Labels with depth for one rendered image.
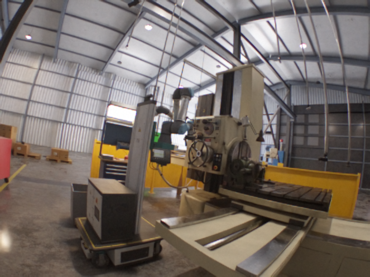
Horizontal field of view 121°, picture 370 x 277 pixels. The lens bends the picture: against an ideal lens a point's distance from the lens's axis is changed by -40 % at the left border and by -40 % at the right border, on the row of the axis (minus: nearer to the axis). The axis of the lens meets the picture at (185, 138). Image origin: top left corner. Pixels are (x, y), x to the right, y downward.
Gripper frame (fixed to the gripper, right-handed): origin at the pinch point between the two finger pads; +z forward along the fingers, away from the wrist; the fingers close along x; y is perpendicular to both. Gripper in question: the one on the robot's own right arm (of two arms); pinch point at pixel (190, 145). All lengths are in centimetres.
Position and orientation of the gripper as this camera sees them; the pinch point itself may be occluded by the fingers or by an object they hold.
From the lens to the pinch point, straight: 213.5
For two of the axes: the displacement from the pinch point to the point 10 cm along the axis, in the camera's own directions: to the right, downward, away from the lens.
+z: 0.2, 9.5, 3.1
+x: 7.6, 1.9, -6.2
